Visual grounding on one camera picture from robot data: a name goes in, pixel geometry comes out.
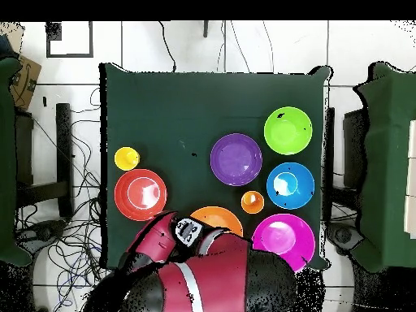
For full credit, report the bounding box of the purple bowl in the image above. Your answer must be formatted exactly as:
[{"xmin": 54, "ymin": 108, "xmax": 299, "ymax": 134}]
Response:
[{"xmin": 210, "ymin": 132, "xmax": 263, "ymax": 187}]

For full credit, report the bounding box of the large yellow-orange bowl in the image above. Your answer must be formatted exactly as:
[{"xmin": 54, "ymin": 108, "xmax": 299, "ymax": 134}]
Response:
[{"xmin": 189, "ymin": 206, "xmax": 245, "ymax": 237}]

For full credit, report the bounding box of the orange cup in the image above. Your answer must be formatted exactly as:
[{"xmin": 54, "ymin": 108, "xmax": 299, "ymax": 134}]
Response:
[{"xmin": 240, "ymin": 190, "xmax": 266, "ymax": 215}]

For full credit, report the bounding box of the dark green tablecloth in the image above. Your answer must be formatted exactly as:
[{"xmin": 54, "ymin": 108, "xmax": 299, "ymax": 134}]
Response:
[{"xmin": 98, "ymin": 62, "xmax": 333, "ymax": 271}]

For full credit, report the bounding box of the yellow cup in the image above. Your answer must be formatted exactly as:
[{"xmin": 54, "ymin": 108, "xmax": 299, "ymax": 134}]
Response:
[{"xmin": 114, "ymin": 146, "xmax": 141, "ymax": 172}]

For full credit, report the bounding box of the blue bowl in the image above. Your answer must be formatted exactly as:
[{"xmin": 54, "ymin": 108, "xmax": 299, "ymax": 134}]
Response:
[{"xmin": 266, "ymin": 162, "xmax": 316, "ymax": 210}]

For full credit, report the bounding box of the shallow red-orange bowl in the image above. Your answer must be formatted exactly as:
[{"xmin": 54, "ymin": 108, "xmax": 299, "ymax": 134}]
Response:
[{"xmin": 114, "ymin": 167, "xmax": 168, "ymax": 223}]

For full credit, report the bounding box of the green bowl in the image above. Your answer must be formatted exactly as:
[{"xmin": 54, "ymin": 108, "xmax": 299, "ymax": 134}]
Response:
[{"xmin": 263, "ymin": 106, "xmax": 314, "ymax": 156}]

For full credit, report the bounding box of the large pink bowl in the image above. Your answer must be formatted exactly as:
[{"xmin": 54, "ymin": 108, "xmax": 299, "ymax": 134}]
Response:
[{"xmin": 250, "ymin": 213, "xmax": 317, "ymax": 273}]

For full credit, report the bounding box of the black chair base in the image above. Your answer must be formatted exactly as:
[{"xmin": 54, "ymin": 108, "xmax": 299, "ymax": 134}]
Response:
[
  {"xmin": 326, "ymin": 222, "xmax": 365, "ymax": 256},
  {"xmin": 19, "ymin": 219, "xmax": 67, "ymax": 251}
]

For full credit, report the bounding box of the green cloth neighbouring table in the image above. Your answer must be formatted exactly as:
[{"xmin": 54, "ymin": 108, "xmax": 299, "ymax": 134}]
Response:
[
  {"xmin": 352, "ymin": 61, "xmax": 416, "ymax": 273},
  {"xmin": 0, "ymin": 56, "xmax": 33, "ymax": 268}
]

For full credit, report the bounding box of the cardboard box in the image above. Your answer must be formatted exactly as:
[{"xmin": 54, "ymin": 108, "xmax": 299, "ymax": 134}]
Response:
[{"xmin": 7, "ymin": 53, "xmax": 42, "ymax": 112}]

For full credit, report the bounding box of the black cable with plug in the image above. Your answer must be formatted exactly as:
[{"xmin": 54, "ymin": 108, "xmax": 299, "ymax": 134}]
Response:
[{"xmin": 158, "ymin": 20, "xmax": 178, "ymax": 72}]

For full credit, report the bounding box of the tangle of black cables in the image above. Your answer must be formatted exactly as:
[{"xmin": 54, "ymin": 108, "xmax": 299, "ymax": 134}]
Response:
[{"xmin": 14, "ymin": 87, "xmax": 111, "ymax": 312}]

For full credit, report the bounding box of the black table frame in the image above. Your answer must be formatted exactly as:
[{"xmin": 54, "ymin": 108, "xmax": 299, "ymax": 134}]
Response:
[{"xmin": 14, "ymin": 102, "xmax": 74, "ymax": 219}]

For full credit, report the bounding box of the black square floor frame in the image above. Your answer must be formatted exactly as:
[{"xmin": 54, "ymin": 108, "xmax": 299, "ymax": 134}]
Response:
[{"xmin": 45, "ymin": 21, "xmax": 94, "ymax": 59}]

